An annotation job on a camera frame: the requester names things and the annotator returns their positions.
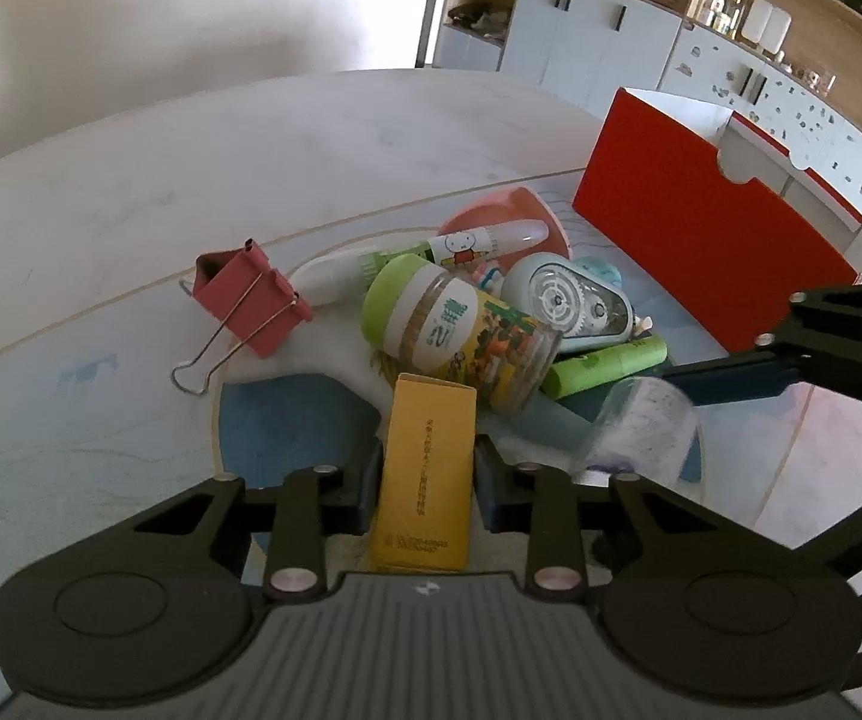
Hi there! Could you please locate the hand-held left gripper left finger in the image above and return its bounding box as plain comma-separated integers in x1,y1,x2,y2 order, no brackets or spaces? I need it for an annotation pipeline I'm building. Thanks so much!
127,441,385,602

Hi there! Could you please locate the small clear plastic bottle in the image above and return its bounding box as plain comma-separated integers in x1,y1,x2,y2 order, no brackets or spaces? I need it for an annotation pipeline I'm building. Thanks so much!
576,377,704,487

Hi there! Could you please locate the white dotted cabinet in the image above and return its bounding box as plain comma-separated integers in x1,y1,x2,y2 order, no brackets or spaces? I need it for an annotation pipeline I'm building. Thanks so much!
660,22,862,286

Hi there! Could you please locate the pink binder clip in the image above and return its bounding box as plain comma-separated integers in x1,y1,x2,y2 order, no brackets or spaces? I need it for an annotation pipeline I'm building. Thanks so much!
170,240,313,395

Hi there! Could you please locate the green lid printed jar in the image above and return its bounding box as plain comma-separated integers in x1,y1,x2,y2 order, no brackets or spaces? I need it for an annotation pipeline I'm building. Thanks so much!
361,255,561,413

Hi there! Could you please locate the low white shoe cabinet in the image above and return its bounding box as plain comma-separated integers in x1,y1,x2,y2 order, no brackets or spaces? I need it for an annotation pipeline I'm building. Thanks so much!
431,15,508,74

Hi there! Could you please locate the red and white storage box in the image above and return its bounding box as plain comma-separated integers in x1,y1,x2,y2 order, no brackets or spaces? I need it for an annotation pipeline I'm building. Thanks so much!
572,87,862,353

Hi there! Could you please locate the white cabinet with shelves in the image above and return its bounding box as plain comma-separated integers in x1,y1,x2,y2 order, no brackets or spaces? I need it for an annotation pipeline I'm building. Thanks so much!
446,0,862,166

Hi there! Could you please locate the blue and white plate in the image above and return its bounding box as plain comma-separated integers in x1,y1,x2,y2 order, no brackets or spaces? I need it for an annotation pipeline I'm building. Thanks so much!
206,165,822,593

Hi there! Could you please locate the yellow cardboard box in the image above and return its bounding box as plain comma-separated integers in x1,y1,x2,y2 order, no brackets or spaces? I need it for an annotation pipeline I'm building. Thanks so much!
369,373,478,571

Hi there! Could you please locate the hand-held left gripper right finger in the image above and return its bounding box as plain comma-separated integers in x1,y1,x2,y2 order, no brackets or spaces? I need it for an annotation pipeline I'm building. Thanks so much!
474,435,725,602

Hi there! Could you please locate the white cabinet with black handles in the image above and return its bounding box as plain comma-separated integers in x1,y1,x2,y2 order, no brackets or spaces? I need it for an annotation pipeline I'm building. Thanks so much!
504,0,683,121

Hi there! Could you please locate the white cartoon print tube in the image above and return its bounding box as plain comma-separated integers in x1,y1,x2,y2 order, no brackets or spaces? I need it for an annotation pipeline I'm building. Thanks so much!
292,217,550,306

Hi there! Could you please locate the green tube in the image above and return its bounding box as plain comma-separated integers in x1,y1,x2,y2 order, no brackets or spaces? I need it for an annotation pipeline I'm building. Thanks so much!
540,335,668,400

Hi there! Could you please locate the pink shell-shaped container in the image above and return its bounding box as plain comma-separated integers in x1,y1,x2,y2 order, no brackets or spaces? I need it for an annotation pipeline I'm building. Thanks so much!
438,187,573,271

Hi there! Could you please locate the white canister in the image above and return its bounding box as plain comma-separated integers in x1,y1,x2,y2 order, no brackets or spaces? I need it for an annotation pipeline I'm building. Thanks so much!
742,0,792,55

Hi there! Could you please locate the white correction tape dispenser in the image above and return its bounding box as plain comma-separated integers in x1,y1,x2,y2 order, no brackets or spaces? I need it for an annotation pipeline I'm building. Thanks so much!
501,251,636,353

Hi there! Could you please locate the glass jar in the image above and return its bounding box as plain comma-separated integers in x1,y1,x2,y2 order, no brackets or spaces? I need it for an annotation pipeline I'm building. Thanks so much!
701,0,755,38

